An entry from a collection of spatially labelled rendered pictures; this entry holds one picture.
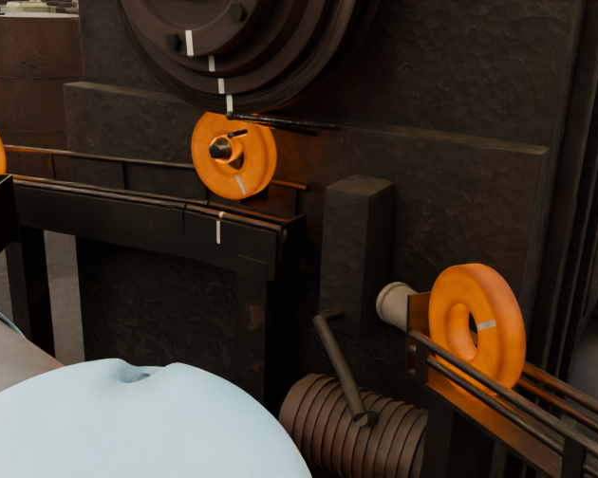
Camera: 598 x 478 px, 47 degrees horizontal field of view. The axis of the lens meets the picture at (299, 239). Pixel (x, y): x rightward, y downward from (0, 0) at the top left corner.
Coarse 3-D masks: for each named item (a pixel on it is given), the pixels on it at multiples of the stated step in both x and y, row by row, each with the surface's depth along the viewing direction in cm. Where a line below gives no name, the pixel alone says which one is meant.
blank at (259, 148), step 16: (208, 112) 113; (208, 128) 114; (224, 128) 112; (240, 128) 110; (256, 128) 109; (192, 144) 116; (208, 144) 115; (256, 144) 110; (272, 144) 111; (208, 160) 116; (256, 160) 111; (272, 160) 111; (208, 176) 117; (224, 176) 115; (240, 176) 113; (256, 176) 111; (224, 192) 116; (240, 192) 114; (256, 192) 114
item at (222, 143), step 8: (224, 136) 111; (216, 144) 110; (224, 144) 110; (232, 144) 111; (240, 144) 112; (216, 152) 110; (224, 152) 110; (232, 152) 111; (240, 152) 113; (216, 160) 112; (224, 160) 111; (232, 160) 113
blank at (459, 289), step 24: (480, 264) 80; (456, 288) 80; (480, 288) 76; (504, 288) 75; (432, 312) 86; (456, 312) 83; (480, 312) 76; (504, 312) 74; (432, 336) 87; (456, 336) 83; (480, 336) 76; (504, 336) 73; (480, 360) 77; (504, 360) 73; (456, 384) 82; (480, 384) 77; (504, 384) 76
